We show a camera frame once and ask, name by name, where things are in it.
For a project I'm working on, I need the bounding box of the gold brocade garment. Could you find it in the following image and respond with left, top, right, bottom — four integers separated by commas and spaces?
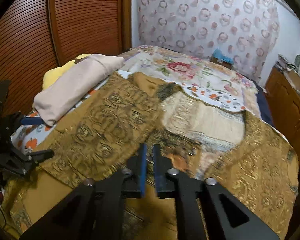
3, 73, 299, 239

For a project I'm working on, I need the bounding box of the orange print bed sheet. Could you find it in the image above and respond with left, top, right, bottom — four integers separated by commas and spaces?
10, 67, 254, 154

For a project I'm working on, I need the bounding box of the cardboard box on cabinet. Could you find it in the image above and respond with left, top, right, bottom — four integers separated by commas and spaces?
283, 70, 300, 91

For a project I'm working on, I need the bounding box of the wooden sideboard cabinet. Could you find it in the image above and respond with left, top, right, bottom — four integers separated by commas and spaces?
265, 67, 300, 165

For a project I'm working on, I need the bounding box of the patterned lace wall curtain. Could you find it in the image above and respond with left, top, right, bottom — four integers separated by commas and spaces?
138, 0, 280, 81

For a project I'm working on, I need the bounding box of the floral quilt blanket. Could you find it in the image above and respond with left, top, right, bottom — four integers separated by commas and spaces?
121, 45, 261, 116

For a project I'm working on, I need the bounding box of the yellow plush toy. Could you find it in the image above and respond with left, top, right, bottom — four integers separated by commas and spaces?
42, 54, 90, 90

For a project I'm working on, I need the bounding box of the blue topped box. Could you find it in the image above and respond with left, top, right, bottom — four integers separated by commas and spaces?
210, 49, 234, 69

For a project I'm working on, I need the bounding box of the wooden louvered wardrobe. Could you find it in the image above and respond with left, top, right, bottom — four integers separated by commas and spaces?
0, 0, 132, 115

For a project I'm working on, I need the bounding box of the navy blue bed cover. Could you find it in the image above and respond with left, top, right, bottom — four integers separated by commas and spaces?
253, 81, 274, 127

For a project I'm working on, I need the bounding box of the pink folded pillow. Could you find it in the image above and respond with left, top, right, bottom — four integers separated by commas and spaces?
33, 54, 124, 126

